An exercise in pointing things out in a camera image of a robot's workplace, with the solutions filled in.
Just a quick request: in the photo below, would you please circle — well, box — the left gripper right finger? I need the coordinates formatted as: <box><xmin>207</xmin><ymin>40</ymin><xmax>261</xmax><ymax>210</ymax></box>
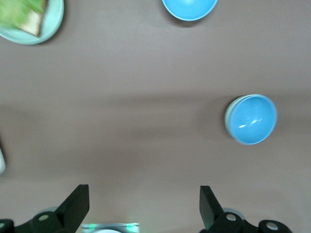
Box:
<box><xmin>199</xmin><ymin>185</ymin><xmax>293</xmax><ymax>233</ymax></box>

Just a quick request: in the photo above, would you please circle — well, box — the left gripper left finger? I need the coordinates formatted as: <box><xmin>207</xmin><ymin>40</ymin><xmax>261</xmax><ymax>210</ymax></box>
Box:
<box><xmin>0</xmin><ymin>183</ymin><xmax>90</xmax><ymax>233</ymax></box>

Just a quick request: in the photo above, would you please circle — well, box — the blue bowl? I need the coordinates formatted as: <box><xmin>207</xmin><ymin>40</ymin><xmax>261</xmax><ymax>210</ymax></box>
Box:
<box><xmin>161</xmin><ymin>0</ymin><xmax>219</xmax><ymax>22</ymax></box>
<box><xmin>229</xmin><ymin>95</ymin><xmax>278</xmax><ymax>146</ymax></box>

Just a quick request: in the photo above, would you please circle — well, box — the cream white toaster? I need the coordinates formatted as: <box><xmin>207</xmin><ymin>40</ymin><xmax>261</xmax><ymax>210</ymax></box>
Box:
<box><xmin>0</xmin><ymin>142</ymin><xmax>6</xmax><ymax>175</ymax></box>

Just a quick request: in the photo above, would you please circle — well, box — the brown table cover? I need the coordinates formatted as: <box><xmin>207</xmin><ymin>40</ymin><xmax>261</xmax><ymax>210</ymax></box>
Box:
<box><xmin>0</xmin><ymin>0</ymin><xmax>311</xmax><ymax>233</ymax></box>

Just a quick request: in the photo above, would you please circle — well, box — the green plate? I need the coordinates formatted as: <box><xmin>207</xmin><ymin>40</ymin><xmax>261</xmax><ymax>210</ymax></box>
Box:
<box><xmin>0</xmin><ymin>0</ymin><xmax>65</xmax><ymax>46</ymax></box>

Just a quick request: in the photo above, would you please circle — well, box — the bread slice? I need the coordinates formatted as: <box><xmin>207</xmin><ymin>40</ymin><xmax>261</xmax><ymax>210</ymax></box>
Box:
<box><xmin>17</xmin><ymin>0</ymin><xmax>49</xmax><ymax>38</ymax></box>

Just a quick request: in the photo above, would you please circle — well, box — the green lettuce leaf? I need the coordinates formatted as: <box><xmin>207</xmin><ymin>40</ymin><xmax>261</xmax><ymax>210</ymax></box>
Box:
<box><xmin>0</xmin><ymin>0</ymin><xmax>46</xmax><ymax>28</ymax></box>

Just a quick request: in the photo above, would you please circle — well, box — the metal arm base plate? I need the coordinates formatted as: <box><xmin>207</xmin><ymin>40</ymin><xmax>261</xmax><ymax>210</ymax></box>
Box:
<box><xmin>81</xmin><ymin>221</ymin><xmax>141</xmax><ymax>233</ymax></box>

